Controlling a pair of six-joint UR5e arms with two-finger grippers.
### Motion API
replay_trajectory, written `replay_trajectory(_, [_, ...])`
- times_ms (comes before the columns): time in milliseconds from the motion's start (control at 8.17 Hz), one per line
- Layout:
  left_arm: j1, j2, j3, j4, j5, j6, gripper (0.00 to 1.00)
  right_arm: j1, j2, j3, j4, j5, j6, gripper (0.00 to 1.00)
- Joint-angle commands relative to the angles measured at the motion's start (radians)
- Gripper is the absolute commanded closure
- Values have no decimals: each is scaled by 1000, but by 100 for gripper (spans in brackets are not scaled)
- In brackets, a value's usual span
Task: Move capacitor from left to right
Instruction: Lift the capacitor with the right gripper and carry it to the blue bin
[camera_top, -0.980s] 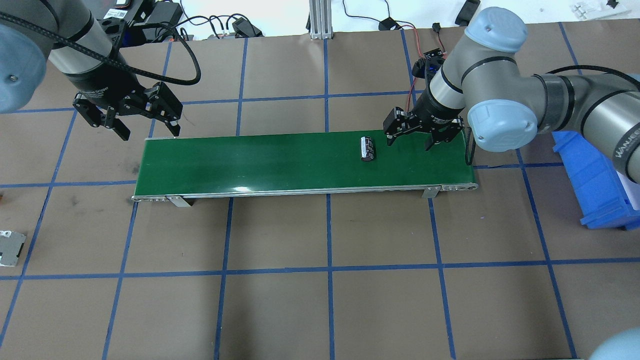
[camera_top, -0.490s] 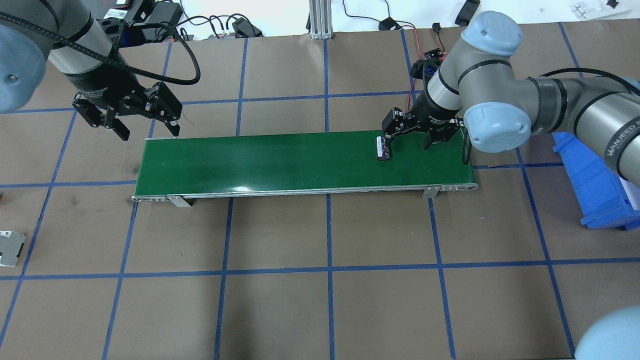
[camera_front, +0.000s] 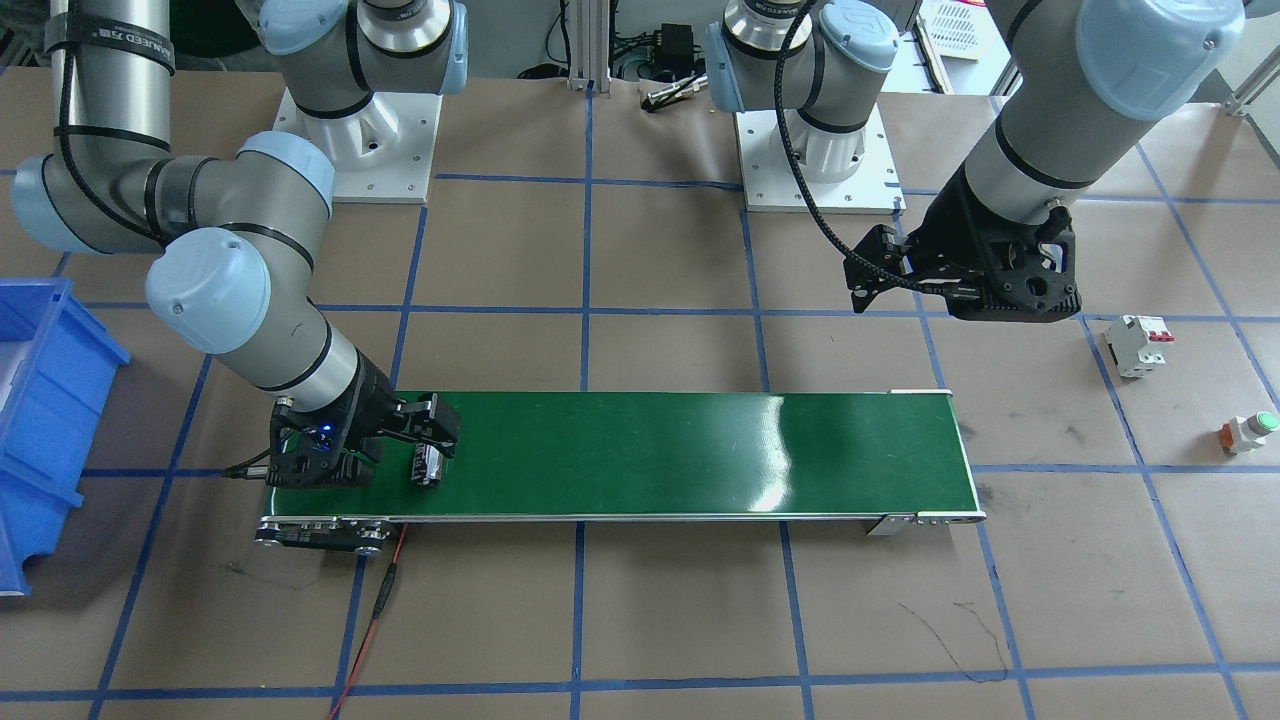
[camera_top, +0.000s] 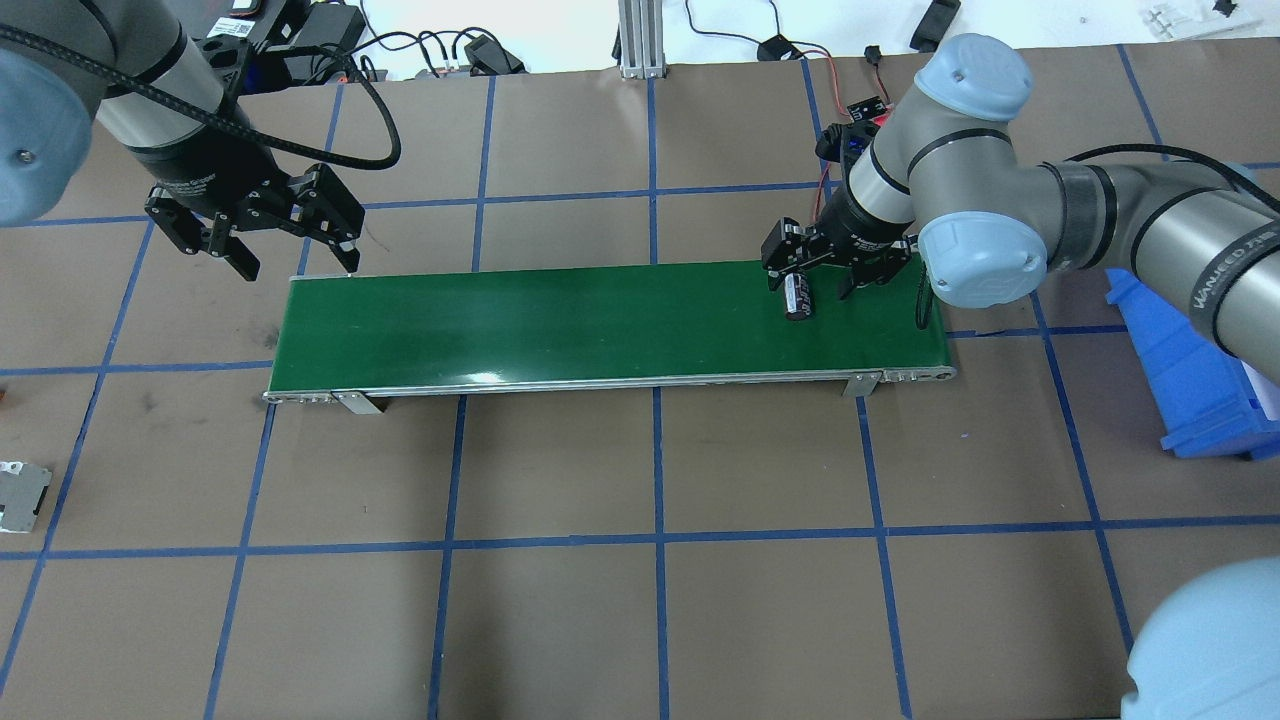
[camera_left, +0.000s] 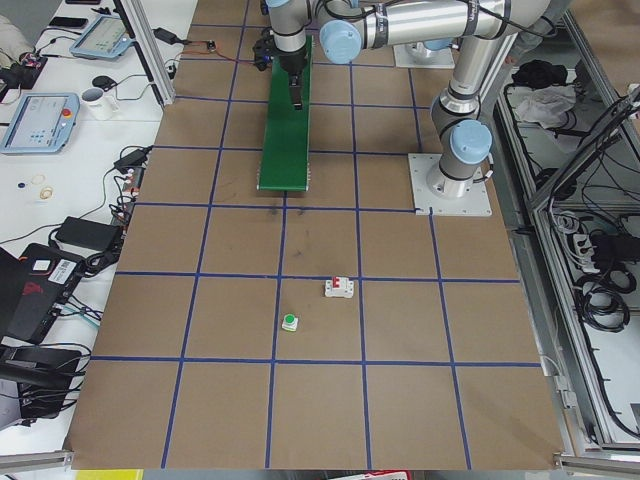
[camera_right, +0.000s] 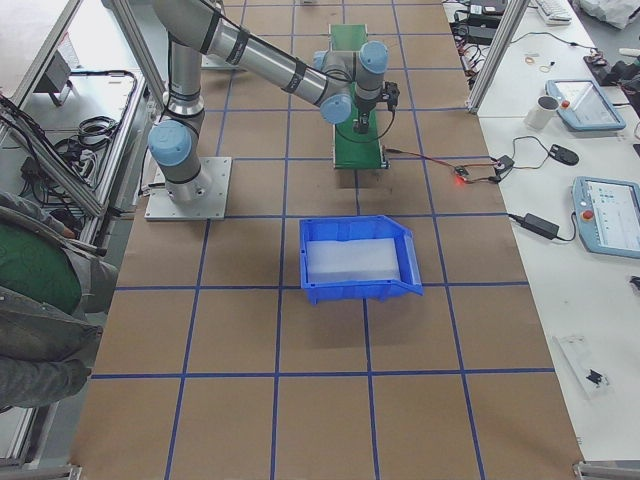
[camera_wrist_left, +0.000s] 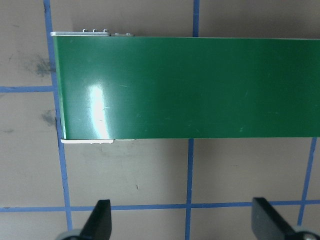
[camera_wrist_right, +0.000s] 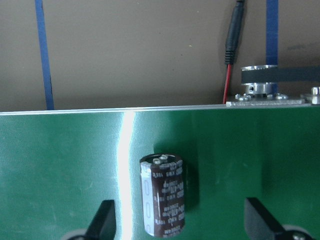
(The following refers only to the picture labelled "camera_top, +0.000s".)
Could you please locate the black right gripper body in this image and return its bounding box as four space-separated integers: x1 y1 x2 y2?
762 122 915 288

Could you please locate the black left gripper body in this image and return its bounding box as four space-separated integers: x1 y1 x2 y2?
145 129 365 258

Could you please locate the brown cylindrical capacitor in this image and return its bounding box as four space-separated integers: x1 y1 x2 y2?
782 272 814 322

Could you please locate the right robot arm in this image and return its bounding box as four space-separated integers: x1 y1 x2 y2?
731 35 1277 719

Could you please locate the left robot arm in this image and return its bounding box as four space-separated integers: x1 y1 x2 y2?
1 1 365 281

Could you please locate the green conveyor belt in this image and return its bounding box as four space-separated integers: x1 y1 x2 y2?
264 260 957 414

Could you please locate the small speed controller board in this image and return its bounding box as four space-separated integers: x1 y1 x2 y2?
846 97 892 126

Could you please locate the black power adapter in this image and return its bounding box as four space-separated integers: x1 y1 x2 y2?
756 35 801 61

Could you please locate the blue plastic bin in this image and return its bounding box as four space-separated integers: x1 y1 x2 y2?
1106 269 1279 461

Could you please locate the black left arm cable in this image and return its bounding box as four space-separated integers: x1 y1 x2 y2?
0 22 403 170

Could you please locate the red black conveyor cable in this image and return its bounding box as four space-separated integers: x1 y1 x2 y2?
686 0 893 231

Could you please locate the aluminium frame post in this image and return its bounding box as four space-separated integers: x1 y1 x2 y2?
616 0 668 79

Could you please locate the grey metal bracket part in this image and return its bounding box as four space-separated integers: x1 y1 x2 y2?
1 461 52 534

